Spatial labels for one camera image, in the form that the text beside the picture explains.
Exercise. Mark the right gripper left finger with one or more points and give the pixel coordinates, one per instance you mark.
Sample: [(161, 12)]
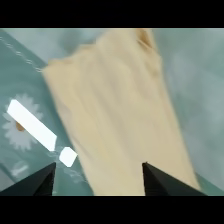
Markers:
[(38, 184)]

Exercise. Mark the cream shirt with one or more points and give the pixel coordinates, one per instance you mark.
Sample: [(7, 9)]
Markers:
[(116, 113)]

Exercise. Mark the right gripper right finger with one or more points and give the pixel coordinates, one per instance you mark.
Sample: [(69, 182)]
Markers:
[(164, 185)]

